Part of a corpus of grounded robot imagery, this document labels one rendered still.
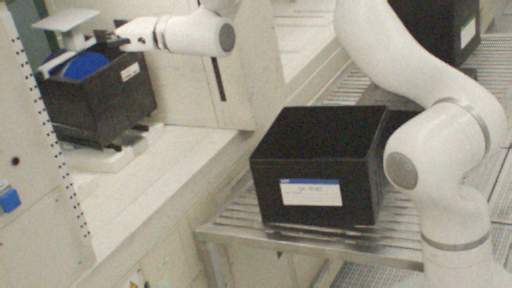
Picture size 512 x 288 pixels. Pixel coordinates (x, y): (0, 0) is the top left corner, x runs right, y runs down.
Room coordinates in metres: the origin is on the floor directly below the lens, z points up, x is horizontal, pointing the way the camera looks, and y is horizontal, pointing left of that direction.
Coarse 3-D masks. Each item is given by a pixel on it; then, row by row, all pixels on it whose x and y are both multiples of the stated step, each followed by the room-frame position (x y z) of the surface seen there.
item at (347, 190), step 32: (288, 128) 1.69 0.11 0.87; (320, 128) 1.67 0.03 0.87; (352, 128) 1.65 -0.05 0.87; (384, 128) 1.54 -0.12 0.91; (256, 160) 1.43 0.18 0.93; (288, 160) 1.41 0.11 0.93; (320, 160) 1.39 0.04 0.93; (352, 160) 1.37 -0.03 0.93; (256, 192) 1.44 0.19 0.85; (288, 192) 1.42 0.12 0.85; (320, 192) 1.39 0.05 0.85; (352, 192) 1.37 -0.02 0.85; (384, 192) 1.48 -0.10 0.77; (320, 224) 1.40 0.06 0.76; (352, 224) 1.37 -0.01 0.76
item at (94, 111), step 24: (48, 24) 1.69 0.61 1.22; (72, 24) 1.68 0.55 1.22; (72, 48) 1.71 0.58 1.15; (96, 48) 1.84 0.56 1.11; (96, 72) 1.63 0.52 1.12; (120, 72) 1.69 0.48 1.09; (144, 72) 1.76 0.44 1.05; (48, 96) 1.65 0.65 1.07; (72, 96) 1.61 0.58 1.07; (96, 96) 1.61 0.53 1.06; (120, 96) 1.68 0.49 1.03; (144, 96) 1.74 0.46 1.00; (72, 120) 1.63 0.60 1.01; (96, 120) 1.60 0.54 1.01; (120, 120) 1.66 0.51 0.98; (96, 144) 1.67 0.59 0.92
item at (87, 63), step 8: (80, 56) 1.73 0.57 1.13; (88, 56) 1.75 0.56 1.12; (96, 56) 1.77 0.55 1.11; (104, 56) 1.79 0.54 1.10; (72, 64) 1.70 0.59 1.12; (80, 64) 1.72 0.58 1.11; (88, 64) 1.75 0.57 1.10; (96, 64) 1.77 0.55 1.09; (104, 64) 1.79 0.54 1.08; (64, 72) 1.68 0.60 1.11; (72, 72) 1.70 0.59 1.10; (80, 72) 1.72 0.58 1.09; (88, 72) 1.74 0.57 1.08
